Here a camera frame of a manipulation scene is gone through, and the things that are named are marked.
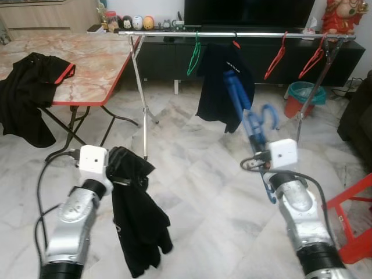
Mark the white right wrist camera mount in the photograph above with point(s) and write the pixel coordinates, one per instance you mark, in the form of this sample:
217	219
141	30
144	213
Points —
283	154

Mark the red plastic stool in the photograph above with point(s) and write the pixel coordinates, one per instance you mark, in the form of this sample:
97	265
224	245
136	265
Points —
354	250

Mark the red hanger black hook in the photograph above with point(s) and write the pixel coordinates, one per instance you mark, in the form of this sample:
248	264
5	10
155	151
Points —
236	43

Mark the black garment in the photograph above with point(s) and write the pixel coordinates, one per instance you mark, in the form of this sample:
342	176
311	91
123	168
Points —
136	221
26	99

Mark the black flat television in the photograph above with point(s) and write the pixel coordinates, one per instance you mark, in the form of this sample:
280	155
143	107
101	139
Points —
250	11

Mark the red plastic hanger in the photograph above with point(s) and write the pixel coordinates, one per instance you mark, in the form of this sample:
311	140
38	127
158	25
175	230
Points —
68	71
314	58
276	61

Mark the black white-faced round doll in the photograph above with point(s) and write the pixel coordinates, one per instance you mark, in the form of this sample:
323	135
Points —
125	23

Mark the green plastic hanger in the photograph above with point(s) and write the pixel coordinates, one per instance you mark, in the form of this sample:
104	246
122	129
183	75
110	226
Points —
197	46

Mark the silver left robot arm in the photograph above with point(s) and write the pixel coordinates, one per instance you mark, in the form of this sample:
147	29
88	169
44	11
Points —
72	221

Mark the silver metal clothes rack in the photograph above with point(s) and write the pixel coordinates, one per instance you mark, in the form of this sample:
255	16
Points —
174	34

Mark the blue plastic hanger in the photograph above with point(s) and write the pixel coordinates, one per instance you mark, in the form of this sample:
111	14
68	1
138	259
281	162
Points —
235	93

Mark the navy garment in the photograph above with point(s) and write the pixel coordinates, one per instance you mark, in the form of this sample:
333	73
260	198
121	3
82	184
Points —
215	87

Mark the orange bin with green bag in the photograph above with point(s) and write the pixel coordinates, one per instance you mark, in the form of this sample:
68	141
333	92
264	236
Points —
296	107

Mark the red ceramic figurine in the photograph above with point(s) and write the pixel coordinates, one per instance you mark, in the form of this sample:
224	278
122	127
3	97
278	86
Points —
343	17

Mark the black tv cabinet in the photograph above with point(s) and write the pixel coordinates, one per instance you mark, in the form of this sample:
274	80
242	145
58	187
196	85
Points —
174	58

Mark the white blue round doll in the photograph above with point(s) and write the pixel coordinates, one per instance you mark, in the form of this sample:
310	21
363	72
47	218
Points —
138	23

